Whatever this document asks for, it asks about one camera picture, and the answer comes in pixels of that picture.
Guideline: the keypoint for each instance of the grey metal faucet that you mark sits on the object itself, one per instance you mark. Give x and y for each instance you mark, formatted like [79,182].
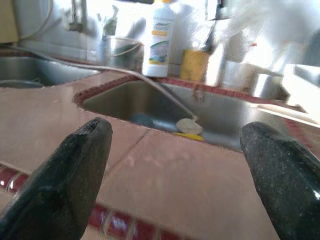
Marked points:
[75,23]

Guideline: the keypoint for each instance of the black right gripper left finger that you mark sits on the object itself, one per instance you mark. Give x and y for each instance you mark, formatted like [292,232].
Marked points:
[67,180]

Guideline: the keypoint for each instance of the white detergent bottle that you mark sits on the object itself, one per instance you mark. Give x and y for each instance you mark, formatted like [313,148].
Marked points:
[160,45]

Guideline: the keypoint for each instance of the clear plastic utensil cup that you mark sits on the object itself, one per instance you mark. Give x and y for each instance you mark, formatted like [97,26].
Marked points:
[236,75]

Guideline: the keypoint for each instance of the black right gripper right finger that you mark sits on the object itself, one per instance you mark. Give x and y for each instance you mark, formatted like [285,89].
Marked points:
[287,185]

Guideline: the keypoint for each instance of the cream plastic spatula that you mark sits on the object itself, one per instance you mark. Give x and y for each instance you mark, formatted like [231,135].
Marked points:
[285,112]

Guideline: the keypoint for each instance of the stainless steel sink basin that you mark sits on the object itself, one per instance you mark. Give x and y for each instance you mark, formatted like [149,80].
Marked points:
[37,70]
[225,117]

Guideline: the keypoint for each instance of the yellow plastic suction bowl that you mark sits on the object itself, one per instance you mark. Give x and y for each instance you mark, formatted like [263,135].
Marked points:
[190,136]

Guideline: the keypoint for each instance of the clear plastic bag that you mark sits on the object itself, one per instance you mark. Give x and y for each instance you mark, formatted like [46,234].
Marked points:
[262,30]

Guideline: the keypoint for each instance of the teal mug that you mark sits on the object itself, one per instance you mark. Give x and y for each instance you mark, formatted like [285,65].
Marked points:
[145,121]

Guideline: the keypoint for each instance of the small steel tin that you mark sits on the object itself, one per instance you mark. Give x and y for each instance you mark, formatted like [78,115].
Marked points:
[265,86]

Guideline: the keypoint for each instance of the yellow sponge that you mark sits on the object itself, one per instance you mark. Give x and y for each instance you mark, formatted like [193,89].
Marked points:
[193,65]

